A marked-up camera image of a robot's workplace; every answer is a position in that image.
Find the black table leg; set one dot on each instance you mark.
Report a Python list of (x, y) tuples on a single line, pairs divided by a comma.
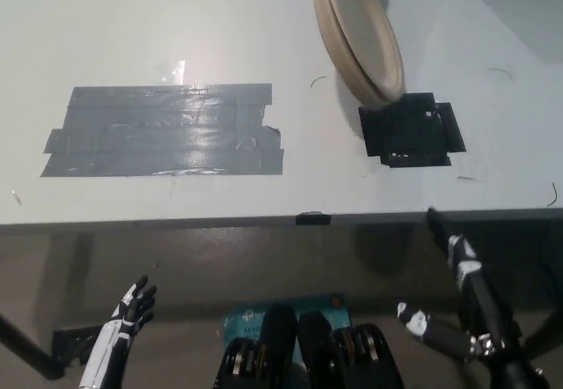
[(31, 349)]

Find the grey duct tape patch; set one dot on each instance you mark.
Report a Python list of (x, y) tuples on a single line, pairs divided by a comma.
[(167, 131)]

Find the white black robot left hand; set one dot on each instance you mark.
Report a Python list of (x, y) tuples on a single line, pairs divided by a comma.
[(107, 345)]

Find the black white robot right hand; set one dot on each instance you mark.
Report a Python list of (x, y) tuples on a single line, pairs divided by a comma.
[(484, 314)]

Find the black tape patch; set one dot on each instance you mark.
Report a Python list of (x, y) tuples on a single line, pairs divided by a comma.
[(409, 131)]

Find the teal printed box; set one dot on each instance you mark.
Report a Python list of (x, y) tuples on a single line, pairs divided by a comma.
[(246, 318)]

